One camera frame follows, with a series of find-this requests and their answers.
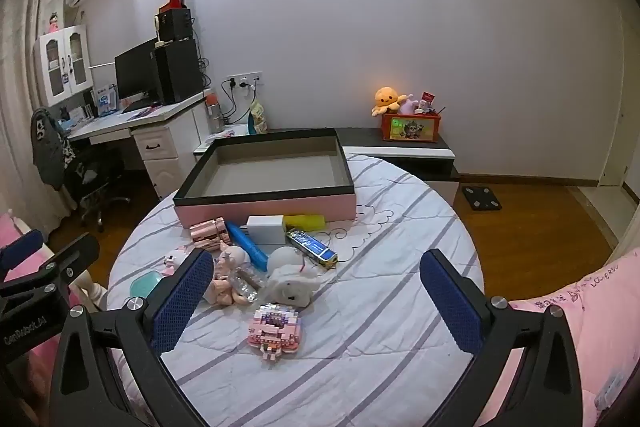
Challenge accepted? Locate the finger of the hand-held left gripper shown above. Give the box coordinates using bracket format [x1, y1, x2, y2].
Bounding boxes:
[0, 229, 45, 276]
[0, 233, 101, 303]

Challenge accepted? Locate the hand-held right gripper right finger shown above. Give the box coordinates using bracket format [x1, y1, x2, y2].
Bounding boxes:
[419, 248, 584, 427]

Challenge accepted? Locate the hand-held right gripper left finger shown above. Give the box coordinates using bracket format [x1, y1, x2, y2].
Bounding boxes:
[50, 248, 216, 427]

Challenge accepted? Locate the pink pig doll figure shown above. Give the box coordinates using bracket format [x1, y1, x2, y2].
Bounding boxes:
[207, 243, 253, 308]

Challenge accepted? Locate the clear plastic bottle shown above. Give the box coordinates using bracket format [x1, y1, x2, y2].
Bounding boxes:
[232, 264, 266, 300]

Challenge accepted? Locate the pink building block model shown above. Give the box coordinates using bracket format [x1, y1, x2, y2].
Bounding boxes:
[248, 303, 303, 360]

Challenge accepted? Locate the white rabbit toy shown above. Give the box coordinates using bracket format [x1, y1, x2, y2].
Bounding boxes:
[266, 246, 323, 308]

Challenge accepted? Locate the pink box with black rim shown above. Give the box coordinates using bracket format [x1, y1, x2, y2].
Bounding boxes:
[172, 127, 358, 230]

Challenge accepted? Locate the blue and gold slim box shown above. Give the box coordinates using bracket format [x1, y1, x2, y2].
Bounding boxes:
[286, 229, 338, 267]

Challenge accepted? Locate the pink pillow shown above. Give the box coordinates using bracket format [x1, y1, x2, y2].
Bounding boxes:
[0, 213, 31, 253]

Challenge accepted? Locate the small pink white figurine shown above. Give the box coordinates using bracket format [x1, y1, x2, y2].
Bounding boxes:
[164, 247, 188, 270]

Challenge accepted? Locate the rose gold cylinder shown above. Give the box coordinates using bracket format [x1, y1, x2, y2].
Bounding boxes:
[189, 217, 230, 245]

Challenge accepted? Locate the black office chair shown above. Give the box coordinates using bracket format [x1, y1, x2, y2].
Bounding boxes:
[60, 139, 132, 228]

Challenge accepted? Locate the blue plastic tube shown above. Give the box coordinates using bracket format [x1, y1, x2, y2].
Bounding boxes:
[225, 221, 269, 270]

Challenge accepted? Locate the striped white quilt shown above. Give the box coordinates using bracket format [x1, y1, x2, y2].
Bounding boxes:
[107, 152, 483, 427]

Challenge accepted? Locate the white charger block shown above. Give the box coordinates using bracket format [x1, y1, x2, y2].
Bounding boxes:
[246, 215, 286, 246]

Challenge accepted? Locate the black bathroom scale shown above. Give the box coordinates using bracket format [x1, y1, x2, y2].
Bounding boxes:
[461, 186, 502, 212]

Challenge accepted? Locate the pink blanket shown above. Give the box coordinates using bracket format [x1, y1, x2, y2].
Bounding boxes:
[475, 247, 640, 427]

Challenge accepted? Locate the beige curtain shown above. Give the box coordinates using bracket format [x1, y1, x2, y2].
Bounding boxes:
[0, 0, 68, 228]

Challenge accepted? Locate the white desk with drawers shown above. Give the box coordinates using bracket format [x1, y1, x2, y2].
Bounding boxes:
[65, 89, 211, 202]

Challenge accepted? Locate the yellow highlighter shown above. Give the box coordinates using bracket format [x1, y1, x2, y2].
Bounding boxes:
[282, 214, 327, 233]

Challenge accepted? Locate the blue and white carton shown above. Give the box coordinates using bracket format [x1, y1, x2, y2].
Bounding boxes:
[95, 84, 118, 116]

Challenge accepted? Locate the white glass-door cabinet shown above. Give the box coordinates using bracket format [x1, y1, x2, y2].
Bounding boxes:
[32, 24, 94, 108]

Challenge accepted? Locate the orange storage box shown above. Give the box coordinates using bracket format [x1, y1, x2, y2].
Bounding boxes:
[381, 112, 442, 142]

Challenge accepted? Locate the steel bottle with red cap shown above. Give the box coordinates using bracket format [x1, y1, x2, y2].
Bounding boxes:
[206, 93, 226, 134]

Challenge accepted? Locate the black computer monitor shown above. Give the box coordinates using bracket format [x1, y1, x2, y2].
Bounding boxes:
[114, 38, 162, 102]

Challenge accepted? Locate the yellow green snack bag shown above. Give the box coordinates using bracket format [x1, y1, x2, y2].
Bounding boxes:
[248, 101, 269, 135]

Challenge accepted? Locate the black computer tower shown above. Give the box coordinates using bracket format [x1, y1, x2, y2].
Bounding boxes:
[152, 38, 203, 105]

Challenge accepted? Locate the orange octopus plush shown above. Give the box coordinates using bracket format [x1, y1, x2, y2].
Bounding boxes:
[371, 87, 408, 118]

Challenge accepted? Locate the white door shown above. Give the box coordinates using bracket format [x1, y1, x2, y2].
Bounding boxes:
[597, 7, 640, 188]

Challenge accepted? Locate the black speaker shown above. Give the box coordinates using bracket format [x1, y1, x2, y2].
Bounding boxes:
[155, 8, 193, 42]

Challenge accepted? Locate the white bed rail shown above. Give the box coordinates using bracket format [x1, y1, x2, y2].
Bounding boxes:
[70, 272, 108, 308]

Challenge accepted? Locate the black power cable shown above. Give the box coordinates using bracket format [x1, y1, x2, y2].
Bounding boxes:
[220, 79, 238, 125]

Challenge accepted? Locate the white wall socket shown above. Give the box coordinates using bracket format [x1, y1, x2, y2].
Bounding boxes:
[227, 73, 263, 90]

